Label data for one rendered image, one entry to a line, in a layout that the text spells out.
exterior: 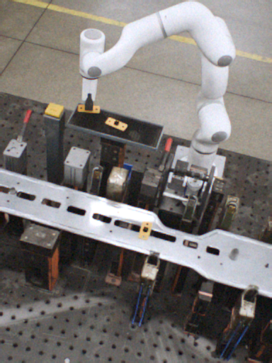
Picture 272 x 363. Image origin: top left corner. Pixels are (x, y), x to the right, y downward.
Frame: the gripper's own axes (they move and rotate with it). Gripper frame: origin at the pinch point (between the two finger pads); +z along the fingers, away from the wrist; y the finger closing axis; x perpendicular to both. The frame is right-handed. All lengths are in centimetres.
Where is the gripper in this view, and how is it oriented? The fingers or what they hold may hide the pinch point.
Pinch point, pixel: (89, 103)
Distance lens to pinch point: 207.6
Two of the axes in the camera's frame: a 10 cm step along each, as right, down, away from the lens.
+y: 0.1, 7.6, -6.5
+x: 9.9, 0.6, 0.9
